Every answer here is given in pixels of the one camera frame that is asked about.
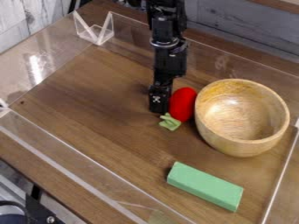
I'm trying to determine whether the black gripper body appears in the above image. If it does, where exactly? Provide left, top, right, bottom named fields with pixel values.
left=151, top=38, right=188, bottom=88

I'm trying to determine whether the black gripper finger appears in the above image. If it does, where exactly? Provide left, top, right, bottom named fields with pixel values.
left=148, top=85, right=172, bottom=114

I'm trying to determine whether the red round plush tomato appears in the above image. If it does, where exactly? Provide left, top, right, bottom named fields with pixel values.
left=159, top=87, right=197, bottom=131

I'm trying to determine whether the wooden bowl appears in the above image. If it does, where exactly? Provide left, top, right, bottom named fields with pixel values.
left=195, top=79, right=289, bottom=158

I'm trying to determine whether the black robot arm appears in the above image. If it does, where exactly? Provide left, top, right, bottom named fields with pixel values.
left=145, top=0, right=188, bottom=114

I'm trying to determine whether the green rectangular block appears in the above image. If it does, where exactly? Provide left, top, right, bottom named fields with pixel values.
left=167, top=162, right=244, bottom=212

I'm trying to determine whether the black clamp with bolt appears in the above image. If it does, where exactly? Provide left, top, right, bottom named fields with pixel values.
left=25, top=195, right=65, bottom=224

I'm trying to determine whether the black cable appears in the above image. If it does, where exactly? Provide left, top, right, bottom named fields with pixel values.
left=0, top=199, right=28, bottom=224

